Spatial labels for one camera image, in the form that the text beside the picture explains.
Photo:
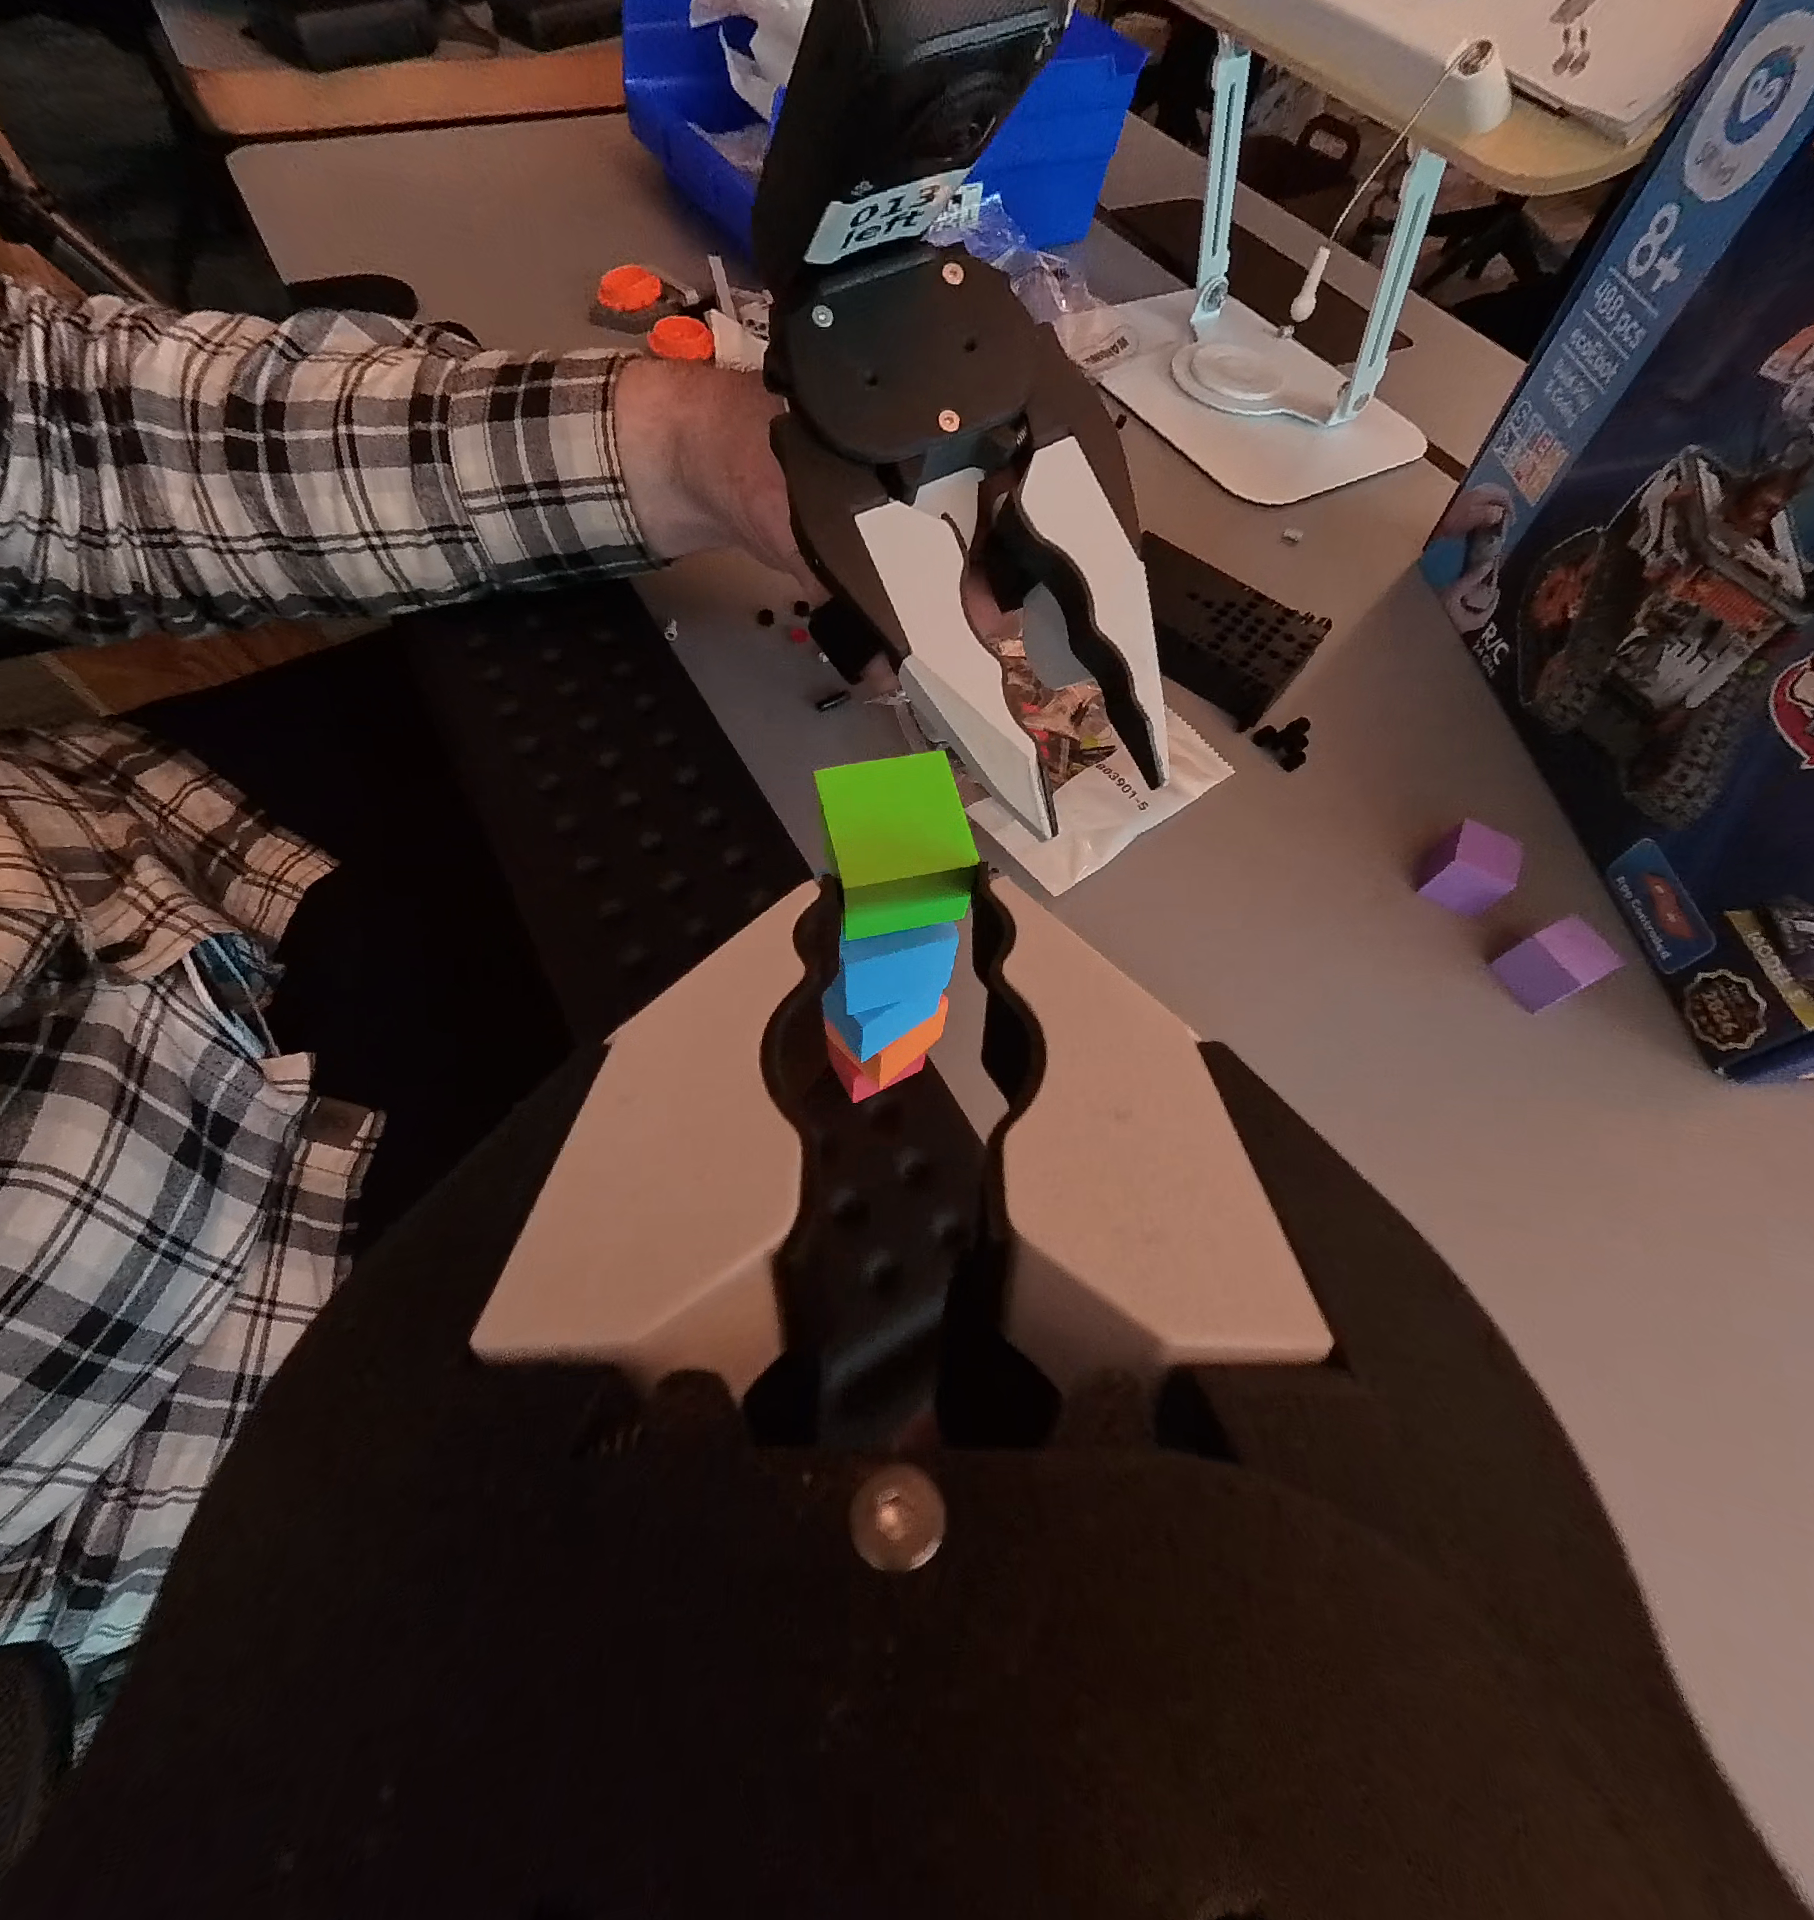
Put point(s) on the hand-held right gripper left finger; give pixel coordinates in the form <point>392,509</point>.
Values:
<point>653,1201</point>

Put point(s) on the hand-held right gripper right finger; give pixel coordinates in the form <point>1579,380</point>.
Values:
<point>1147,1201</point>

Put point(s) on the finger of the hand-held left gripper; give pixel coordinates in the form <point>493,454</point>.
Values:
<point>945,644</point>
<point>1103,570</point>

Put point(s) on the green foam cube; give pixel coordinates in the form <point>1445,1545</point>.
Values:
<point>893,840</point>

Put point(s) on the red foam cube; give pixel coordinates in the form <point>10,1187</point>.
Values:
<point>855,1076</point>

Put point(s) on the orange foam cube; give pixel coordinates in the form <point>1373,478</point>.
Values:
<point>914,1059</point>

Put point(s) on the blue foam cube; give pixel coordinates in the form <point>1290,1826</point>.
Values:
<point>906,968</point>
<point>865,1028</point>

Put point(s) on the purple foam cube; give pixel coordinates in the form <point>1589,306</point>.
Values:
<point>1470,867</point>
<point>1560,964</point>

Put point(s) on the person's left hand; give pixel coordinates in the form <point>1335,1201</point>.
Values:
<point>696,464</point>

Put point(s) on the black perforated building plate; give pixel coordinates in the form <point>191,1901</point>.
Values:
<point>1237,630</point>

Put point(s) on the clear printed plastic bag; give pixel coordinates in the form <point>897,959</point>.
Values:
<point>1072,323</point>

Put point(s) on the white book stand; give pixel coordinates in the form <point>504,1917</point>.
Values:
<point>1267,435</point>

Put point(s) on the black connector cluster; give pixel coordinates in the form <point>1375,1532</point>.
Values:
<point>1283,743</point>

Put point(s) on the clear bag of building parts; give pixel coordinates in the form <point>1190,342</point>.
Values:
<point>1103,840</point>

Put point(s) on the blue plastic bin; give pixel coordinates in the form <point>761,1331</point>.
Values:
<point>1087,135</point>

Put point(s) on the person's plaid shirt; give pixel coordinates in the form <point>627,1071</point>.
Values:
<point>97,1201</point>

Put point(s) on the blue toy robot box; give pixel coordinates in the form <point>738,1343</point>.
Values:
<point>1672,525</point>

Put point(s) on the white instruction booklet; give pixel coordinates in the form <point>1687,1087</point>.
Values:
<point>1613,61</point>

